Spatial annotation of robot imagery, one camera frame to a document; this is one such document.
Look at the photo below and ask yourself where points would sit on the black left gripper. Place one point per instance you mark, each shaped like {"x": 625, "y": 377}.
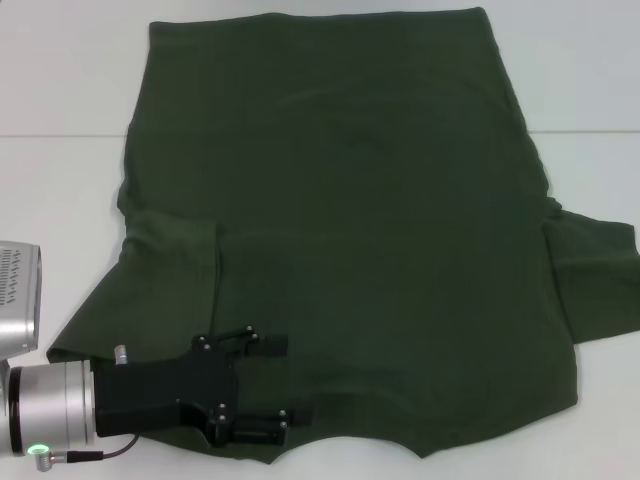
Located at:
{"x": 160, "y": 390}

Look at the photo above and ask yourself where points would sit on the dark green shirt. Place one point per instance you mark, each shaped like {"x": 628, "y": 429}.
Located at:
{"x": 350, "y": 200}

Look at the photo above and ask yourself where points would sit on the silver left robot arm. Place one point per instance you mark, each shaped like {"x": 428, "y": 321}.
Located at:
{"x": 50, "y": 405}

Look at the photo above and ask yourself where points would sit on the small silver cylindrical plug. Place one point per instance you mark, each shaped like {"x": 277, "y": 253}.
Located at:
{"x": 121, "y": 354}

